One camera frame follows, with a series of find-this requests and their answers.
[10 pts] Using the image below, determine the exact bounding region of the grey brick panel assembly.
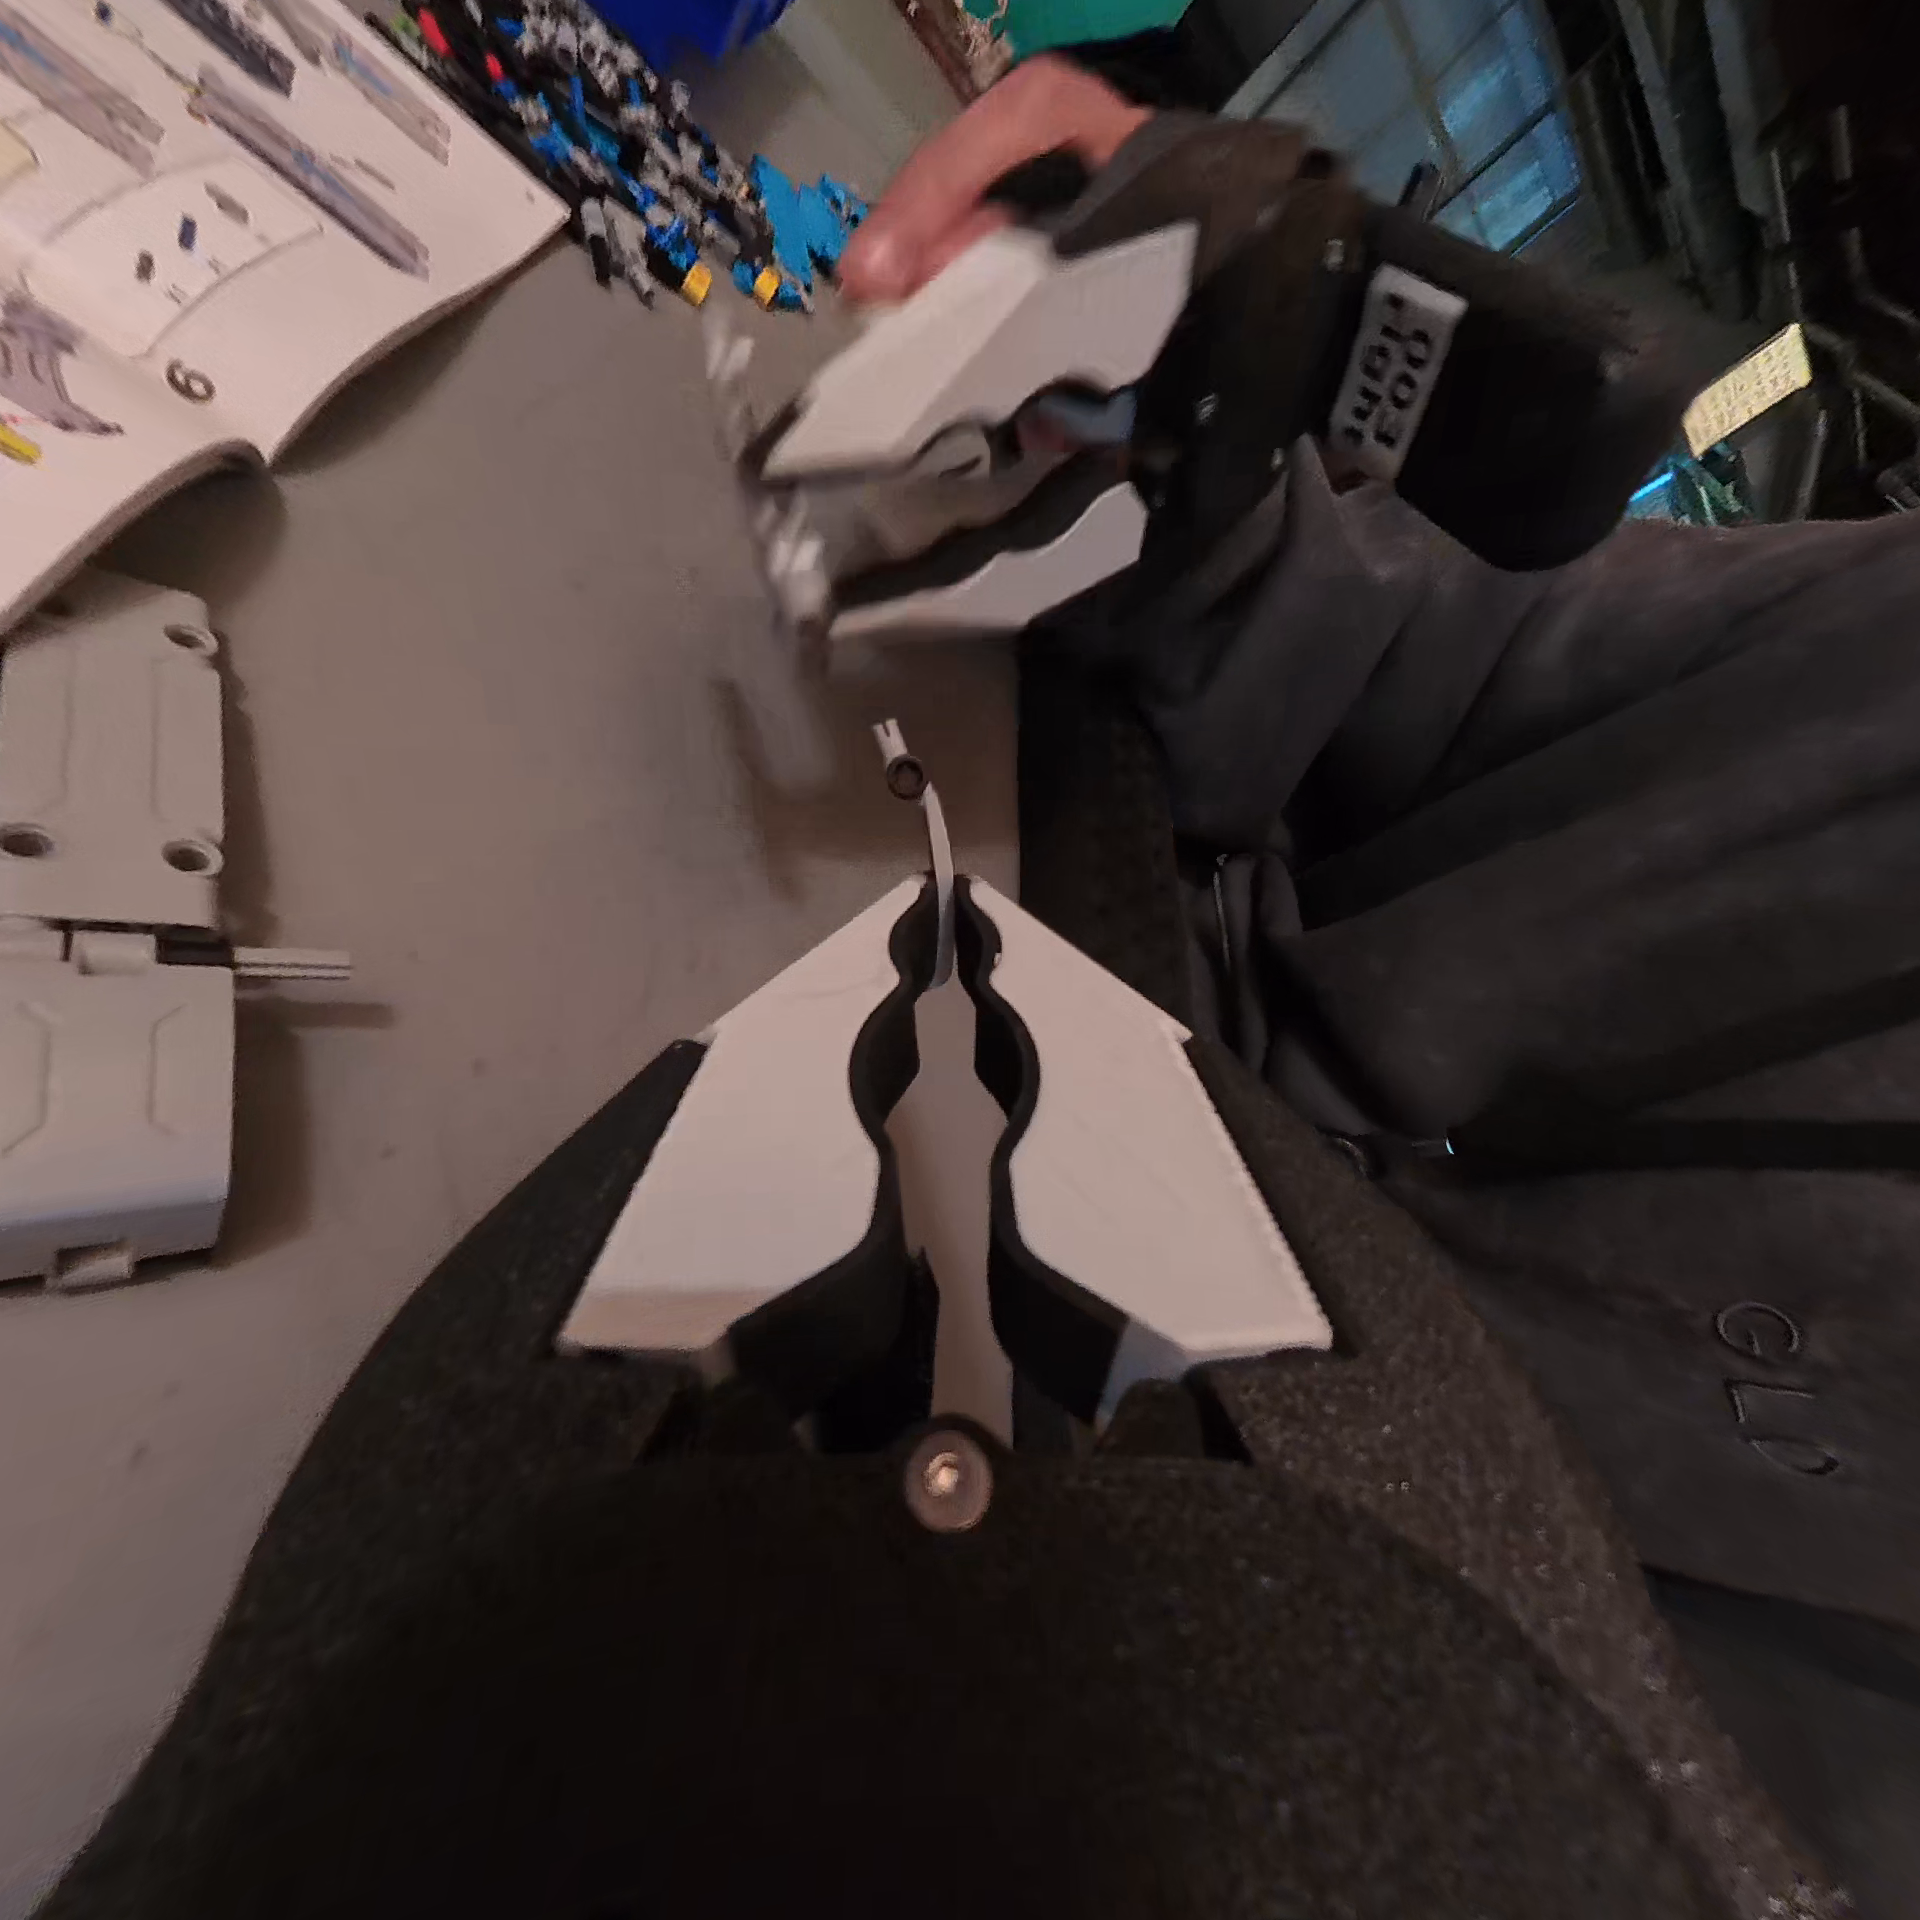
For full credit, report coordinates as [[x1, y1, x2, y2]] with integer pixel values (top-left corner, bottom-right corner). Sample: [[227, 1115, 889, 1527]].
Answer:
[[0, 573, 358, 1296]]

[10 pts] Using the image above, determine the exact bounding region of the open instruction booklet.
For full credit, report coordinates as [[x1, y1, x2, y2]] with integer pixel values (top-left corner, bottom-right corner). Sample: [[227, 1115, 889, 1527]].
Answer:
[[0, 0, 571, 640]]

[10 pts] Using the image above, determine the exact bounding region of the pile of small brick parts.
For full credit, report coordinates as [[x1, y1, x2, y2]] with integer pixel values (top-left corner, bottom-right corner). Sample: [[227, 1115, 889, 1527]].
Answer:
[[368, 0, 875, 317]]

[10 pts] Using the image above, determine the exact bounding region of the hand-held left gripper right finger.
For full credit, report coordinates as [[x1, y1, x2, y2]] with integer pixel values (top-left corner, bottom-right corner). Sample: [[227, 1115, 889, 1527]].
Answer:
[[954, 872, 1338, 1425]]

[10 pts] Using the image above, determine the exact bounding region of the grey desk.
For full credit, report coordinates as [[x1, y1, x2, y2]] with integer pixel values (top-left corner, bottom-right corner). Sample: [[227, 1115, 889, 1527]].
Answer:
[[0, 45, 1039, 1905]]

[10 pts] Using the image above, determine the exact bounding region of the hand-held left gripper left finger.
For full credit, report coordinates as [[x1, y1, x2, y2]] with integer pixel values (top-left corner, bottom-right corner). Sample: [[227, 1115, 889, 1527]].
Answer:
[[557, 872, 941, 1425]]

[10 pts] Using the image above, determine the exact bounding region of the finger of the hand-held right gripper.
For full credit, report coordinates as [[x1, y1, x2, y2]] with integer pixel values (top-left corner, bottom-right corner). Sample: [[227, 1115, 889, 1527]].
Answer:
[[757, 217, 1206, 484], [825, 477, 1154, 645]]

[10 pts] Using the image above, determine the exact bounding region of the black perforated panel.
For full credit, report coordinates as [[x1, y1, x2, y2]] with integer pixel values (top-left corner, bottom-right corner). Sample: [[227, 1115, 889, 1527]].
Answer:
[[1017, 630, 1216, 1052]]

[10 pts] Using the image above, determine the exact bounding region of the person's right hand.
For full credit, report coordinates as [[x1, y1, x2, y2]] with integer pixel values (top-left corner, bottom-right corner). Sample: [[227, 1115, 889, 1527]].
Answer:
[[832, 53, 1162, 307]]

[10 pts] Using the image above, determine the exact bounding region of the blue plastic bin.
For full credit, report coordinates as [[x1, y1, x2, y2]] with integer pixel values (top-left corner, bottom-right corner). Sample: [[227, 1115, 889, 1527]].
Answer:
[[586, 0, 800, 69]]

